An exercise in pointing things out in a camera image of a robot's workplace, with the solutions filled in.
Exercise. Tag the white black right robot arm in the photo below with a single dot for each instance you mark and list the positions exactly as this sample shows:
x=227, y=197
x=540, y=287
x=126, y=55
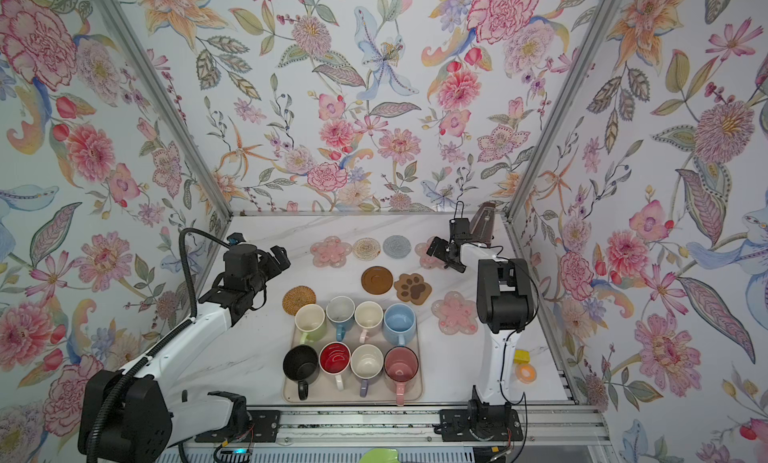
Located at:
x=504, y=306

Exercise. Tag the red-brown wooden metronome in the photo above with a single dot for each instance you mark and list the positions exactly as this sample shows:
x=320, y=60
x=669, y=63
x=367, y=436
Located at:
x=485, y=220

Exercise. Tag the black mug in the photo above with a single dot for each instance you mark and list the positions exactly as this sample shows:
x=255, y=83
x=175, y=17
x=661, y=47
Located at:
x=301, y=366

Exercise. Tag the pink flower coaster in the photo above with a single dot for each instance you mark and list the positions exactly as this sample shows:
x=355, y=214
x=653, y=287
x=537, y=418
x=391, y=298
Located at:
x=331, y=252
x=456, y=314
x=426, y=261

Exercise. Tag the red inside white mug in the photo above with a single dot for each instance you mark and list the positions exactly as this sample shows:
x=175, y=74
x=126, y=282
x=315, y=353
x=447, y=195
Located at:
x=335, y=361

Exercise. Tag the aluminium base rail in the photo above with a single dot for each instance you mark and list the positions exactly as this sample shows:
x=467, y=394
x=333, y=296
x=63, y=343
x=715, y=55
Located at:
x=428, y=425

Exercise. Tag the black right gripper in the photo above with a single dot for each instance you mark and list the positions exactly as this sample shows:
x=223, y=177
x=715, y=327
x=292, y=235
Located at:
x=441, y=250

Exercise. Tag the pink flower coaster back right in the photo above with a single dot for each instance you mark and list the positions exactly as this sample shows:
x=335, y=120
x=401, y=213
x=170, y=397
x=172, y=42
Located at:
x=426, y=261

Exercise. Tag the pink flower coaster left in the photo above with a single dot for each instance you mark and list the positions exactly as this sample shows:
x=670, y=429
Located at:
x=331, y=252

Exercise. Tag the pink flower coaster front right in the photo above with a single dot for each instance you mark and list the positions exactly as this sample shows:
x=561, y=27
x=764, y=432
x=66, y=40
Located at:
x=456, y=314

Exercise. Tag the cork paw print coaster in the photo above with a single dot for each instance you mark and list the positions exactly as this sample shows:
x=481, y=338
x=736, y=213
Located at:
x=412, y=288

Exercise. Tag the light blue mug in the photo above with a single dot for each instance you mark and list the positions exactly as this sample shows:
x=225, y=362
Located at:
x=399, y=324

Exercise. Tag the pink mug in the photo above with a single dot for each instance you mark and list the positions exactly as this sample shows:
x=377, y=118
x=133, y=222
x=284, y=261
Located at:
x=401, y=367

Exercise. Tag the white mug purple handle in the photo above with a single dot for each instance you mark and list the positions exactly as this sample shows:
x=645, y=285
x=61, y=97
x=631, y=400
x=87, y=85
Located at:
x=367, y=362

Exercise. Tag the light blue woven coaster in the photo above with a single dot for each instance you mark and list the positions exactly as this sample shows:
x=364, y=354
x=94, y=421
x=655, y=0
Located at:
x=397, y=246

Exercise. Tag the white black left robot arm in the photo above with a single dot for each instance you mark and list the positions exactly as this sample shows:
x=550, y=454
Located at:
x=130, y=415

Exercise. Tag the white mug green outside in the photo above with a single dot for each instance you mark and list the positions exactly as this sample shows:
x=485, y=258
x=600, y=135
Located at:
x=310, y=323

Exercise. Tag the beige serving tray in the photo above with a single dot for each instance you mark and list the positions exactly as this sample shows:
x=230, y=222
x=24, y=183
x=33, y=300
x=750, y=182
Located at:
x=323, y=390

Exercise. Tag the green object below rail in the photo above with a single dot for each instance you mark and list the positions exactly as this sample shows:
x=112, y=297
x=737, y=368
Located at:
x=380, y=455

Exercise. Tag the yellow block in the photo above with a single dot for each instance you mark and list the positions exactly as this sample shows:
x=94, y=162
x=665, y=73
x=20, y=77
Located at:
x=521, y=357

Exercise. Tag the multicolour zigzag woven coaster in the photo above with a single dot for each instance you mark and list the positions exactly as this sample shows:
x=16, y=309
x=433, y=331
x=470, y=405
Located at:
x=366, y=249

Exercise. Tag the orange round object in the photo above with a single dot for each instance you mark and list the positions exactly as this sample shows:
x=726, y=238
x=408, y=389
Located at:
x=525, y=373

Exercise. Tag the round brown wooden coaster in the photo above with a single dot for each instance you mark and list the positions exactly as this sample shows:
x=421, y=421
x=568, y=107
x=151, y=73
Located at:
x=377, y=280

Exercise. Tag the round rattan woven coaster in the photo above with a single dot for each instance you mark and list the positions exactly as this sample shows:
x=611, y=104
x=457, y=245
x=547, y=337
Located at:
x=297, y=298

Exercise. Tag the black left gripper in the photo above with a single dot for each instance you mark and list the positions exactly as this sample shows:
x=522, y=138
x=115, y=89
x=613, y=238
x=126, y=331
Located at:
x=283, y=260

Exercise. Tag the cream white mug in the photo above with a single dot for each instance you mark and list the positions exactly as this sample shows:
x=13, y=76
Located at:
x=368, y=317

